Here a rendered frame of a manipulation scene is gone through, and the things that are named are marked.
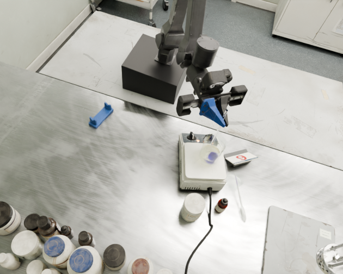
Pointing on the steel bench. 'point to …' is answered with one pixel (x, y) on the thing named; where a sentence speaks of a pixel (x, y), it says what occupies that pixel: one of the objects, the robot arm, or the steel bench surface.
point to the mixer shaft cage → (335, 259)
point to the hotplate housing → (205, 185)
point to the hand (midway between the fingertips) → (220, 115)
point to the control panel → (193, 140)
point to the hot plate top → (190, 155)
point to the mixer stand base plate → (294, 242)
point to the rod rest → (100, 116)
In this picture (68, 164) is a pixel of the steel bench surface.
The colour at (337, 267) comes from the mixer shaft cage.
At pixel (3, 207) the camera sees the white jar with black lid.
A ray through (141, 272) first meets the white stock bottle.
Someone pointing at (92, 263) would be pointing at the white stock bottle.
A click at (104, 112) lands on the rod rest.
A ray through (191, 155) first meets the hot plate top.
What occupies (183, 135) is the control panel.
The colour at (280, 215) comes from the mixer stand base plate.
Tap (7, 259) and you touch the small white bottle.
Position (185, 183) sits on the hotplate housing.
